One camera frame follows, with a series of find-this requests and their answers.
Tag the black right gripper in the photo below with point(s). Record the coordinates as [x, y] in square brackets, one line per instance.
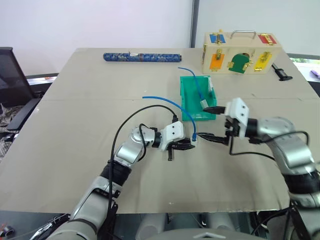
[231, 130]

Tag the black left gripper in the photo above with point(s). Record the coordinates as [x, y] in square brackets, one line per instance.
[170, 153]

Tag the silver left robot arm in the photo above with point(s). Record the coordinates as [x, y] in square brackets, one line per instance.
[127, 150]

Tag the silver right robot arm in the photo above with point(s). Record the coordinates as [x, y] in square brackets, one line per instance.
[293, 147]

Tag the green plastic bin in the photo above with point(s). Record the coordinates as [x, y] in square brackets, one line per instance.
[193, 100]

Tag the wooden latch lock box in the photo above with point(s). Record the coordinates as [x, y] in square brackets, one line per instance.
[240, 56]

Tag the black hand tool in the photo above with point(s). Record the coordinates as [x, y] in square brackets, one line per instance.
[281, 72]

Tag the grey robot torso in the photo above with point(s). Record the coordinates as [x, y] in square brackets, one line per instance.
[207, 235]

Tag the blue patterned tube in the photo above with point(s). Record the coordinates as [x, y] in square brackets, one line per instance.
[142, 57]

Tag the purple object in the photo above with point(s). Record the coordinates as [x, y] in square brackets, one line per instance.
[315, 73]

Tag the patterned cloth pile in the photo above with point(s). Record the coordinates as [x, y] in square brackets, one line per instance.
[6, 117]

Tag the black office chair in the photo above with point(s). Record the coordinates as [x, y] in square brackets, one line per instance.
[12, 77]

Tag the small red black object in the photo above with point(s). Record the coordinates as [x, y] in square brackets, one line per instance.
[7, 229]

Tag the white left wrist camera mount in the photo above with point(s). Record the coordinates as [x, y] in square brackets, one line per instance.
[173, 133]

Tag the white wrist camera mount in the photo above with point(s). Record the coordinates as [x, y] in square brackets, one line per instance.
[173, 133]
[238, 110]

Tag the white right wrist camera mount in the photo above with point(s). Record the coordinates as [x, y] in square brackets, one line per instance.
[238, 110]

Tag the grey window frame post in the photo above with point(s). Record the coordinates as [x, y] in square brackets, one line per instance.
[194, 23]

